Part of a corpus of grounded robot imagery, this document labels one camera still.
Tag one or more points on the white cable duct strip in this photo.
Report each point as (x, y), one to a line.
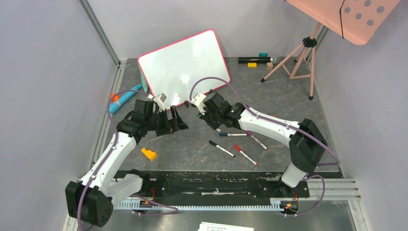
(136, 204)

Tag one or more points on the pink perforated board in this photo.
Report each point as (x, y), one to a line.
(354, 20)

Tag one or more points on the pink framed whiteboard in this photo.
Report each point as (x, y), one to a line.
(184, 68)

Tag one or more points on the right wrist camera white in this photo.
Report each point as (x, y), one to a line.
(198, 102)

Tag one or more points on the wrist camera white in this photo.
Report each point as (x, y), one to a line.
(198, 102)
(159, 100)

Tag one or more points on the yellow plastic wedge block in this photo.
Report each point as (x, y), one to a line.
(151, 155)

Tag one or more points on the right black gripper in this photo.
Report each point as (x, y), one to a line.
(208, 110)

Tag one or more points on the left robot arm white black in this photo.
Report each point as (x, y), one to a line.
(93, 198)

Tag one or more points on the blue whiteboard marker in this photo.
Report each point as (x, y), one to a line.
(232, 134)

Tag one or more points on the red whiteboard marker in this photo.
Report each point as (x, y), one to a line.
(245, 155)

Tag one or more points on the yellow rectangular block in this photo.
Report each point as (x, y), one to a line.
(252, 65)

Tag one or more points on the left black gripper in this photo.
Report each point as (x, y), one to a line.
(174, 124)

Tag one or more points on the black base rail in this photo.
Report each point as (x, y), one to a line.
(186, 185)

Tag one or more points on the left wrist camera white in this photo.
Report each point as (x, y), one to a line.
(159, 100)

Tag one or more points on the orange toy piece left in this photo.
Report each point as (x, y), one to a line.
(114, 97)

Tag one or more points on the blue toy tube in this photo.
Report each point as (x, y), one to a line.
(114, 106)

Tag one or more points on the white paper sheet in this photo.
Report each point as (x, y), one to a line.
(207, 226)

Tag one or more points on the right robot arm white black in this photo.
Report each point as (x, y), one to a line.
(304, 139)

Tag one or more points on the purple whiteboard marker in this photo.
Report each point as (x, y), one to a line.
(257, 140)

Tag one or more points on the pink tripod stand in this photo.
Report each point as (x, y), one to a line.
(308, 44)

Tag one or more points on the wooden cube block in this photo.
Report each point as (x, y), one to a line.
(269, 66)

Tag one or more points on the mint green toy tube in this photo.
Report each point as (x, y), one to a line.
(144, 83)

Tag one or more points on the black whiteboard marker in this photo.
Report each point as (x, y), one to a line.
(221, 148)

